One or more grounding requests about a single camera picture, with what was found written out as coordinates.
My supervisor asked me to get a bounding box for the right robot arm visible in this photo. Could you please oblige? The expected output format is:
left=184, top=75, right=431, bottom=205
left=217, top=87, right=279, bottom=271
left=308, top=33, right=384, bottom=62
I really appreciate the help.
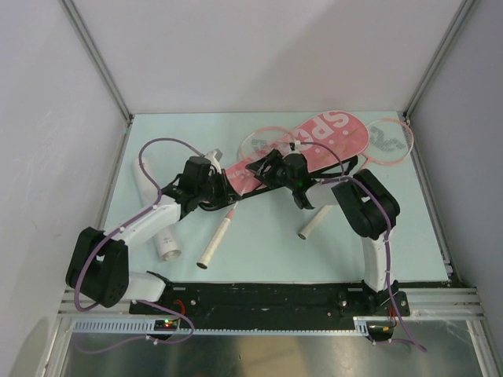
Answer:
left=245, top=150, right=400, bottom=315

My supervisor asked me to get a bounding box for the aluminium frame post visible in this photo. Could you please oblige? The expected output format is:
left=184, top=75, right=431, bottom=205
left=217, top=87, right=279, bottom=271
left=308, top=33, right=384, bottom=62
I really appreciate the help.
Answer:
left=402, top=0, right=479, bottom=121
left=58, top=0, right=133, bottom=125

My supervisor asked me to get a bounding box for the aluminium frame post right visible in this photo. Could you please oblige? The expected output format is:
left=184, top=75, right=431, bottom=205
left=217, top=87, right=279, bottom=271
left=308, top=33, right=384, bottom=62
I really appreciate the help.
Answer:
left=402, top=0, right=479, bottom=121

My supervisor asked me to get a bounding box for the white shuttlecock tube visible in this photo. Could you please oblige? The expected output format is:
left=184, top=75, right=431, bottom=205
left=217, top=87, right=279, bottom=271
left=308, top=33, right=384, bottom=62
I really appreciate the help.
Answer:
left=132, top=158, right=182, bottom=262

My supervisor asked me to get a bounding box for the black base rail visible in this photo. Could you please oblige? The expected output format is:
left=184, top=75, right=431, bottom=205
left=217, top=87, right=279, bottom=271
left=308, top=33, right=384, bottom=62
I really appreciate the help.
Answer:
left=129, top=283, right=410, bottom=328

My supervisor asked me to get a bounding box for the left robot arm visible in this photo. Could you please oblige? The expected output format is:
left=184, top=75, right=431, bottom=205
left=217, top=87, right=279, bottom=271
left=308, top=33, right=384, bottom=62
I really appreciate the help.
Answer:
left=65, top=151, right=238, bottom=313

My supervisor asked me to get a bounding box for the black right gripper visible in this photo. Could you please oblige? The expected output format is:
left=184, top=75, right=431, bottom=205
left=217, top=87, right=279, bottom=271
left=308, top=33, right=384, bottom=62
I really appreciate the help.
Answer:
left=247, top=148, right=297, bottom=190

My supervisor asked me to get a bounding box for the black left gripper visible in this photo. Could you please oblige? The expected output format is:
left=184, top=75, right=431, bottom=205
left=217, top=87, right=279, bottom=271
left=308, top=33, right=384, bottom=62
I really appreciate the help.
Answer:
left=196, top=169, right=241, bottom=207

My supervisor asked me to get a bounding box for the white slotted cable duct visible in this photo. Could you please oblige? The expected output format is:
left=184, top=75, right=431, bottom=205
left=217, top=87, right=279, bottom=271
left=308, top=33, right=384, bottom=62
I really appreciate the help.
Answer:
left=72, top=317, right=395, bottom=336

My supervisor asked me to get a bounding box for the aluminium frame post left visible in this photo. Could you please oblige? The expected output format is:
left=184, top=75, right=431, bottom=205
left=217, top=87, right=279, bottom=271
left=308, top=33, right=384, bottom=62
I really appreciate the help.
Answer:
left=58, top=0, right=133, bottom=125

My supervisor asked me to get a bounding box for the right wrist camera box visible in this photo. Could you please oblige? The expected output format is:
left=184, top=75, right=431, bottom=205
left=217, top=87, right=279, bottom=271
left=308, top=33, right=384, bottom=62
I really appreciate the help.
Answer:
left=289, top=141, right=302, bottom=154

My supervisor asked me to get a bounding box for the pink racket bag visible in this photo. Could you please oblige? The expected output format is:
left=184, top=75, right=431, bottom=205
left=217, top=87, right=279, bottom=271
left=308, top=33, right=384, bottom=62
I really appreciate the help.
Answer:
left=226, top=111, right=369, bottom=195

